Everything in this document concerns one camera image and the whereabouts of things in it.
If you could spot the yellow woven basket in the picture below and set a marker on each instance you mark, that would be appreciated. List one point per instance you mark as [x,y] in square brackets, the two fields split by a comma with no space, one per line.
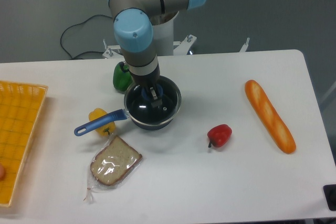
[21,104]

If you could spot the orange baguette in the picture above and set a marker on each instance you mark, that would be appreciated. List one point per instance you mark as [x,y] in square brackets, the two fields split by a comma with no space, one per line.
[269,117]

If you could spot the glass lid with blue knob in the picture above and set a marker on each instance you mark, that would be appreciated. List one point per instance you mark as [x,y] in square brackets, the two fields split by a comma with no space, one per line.
[138,104]

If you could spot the green bell pepper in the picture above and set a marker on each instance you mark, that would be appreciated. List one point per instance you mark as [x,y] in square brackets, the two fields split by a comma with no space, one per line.
[122,78]

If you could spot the bread slice in plastic bag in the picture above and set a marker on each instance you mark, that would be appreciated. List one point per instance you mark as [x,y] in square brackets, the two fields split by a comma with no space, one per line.
[110,166]

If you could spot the dark blue saucepan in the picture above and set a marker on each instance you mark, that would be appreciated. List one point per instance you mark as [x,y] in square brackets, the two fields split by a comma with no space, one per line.
[118,115]

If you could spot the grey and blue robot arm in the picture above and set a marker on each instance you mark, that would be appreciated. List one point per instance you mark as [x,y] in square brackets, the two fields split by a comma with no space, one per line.
[133,32]

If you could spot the white table bracket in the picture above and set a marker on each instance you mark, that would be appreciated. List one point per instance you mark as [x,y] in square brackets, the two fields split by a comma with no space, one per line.
[245,45]

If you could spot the red bell pepper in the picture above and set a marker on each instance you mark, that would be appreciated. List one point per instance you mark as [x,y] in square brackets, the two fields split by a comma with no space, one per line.
[219,135]

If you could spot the black device at table edge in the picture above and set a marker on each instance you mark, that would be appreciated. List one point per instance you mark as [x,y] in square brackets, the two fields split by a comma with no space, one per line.
[330,196]

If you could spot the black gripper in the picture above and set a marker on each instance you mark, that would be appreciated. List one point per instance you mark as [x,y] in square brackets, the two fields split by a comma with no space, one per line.
[149,80]

